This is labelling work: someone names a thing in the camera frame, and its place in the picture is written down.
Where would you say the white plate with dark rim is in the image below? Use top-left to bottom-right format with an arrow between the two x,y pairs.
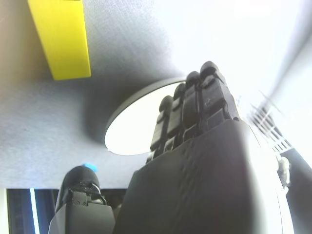
104,77 -> 188,156

